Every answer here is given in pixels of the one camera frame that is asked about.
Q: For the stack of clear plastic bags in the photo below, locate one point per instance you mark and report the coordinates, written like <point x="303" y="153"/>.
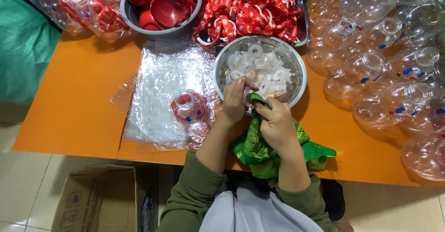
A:
<point x="160" y="79"/>

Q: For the orange table cover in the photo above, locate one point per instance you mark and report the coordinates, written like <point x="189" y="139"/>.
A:
<point x="76" y="96"/>

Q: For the pile of white plastic lids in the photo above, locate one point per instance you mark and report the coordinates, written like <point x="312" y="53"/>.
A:
<point x="262" y="70"/>

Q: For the heap of clear round bottles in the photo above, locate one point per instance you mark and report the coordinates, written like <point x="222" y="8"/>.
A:
<point x="379" y="65"/>

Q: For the steel bowl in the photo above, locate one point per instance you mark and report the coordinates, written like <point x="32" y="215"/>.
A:
<point x="295" y="70"/>

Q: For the metal tray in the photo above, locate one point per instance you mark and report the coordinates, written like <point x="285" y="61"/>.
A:
<point x="301" y="2"/>

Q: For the pile of red half shells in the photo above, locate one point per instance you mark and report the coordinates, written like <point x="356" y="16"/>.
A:
<point x="170" y="4"/>

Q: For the teal green cloth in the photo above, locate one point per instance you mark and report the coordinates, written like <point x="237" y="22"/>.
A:
<point x="24" y="51"/>

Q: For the grey bowl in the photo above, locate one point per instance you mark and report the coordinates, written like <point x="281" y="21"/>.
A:
<point x="130" y="16"/>

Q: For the cardboard box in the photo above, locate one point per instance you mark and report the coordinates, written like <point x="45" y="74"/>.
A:
<point x="94" y="200"/>

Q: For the person's light grey garment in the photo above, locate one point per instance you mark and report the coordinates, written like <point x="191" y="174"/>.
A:
<point x="253" y="211"/>

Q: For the person's left hand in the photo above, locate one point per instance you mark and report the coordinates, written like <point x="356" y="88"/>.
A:
<point x="232" y="101"/>

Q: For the person's left fingers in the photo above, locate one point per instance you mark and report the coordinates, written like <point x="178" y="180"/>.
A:
<point x="240" y="82"/>

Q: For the person's right hand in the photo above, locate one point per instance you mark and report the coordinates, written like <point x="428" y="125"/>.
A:
<point x="280" y="127"/>

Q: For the shiny green cloth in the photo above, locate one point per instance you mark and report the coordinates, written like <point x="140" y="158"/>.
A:
<point x="255" y="152"/>

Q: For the clear round bottle red insert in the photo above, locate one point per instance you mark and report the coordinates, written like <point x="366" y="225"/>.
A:
<point x="188" y="107"/>

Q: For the clear white bottle lid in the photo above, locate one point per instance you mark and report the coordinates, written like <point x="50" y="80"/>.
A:
<point x="247" y="99"/>

